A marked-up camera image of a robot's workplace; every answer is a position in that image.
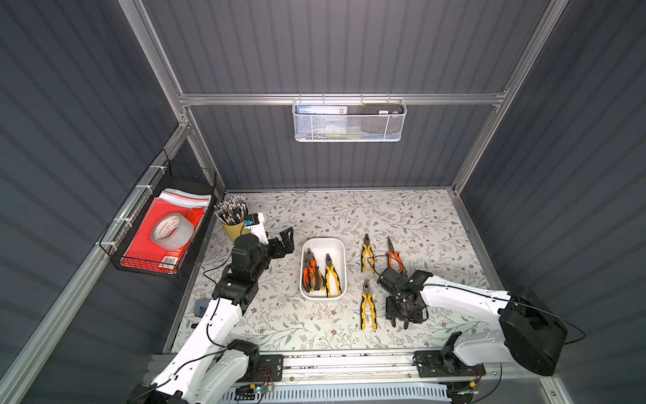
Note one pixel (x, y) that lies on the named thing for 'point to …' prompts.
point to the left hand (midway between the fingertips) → (282, 232)
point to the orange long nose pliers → (309, 272)
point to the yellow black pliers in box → (330, 267)
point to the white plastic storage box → (336, 247)
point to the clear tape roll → (172, 231)
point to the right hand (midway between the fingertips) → (397, 319)
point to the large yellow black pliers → (367, 295)
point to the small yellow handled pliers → (368, 247)
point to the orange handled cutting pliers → (390, 252)
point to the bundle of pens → (231, 211)
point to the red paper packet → (142, 252)
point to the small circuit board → (246, 392)
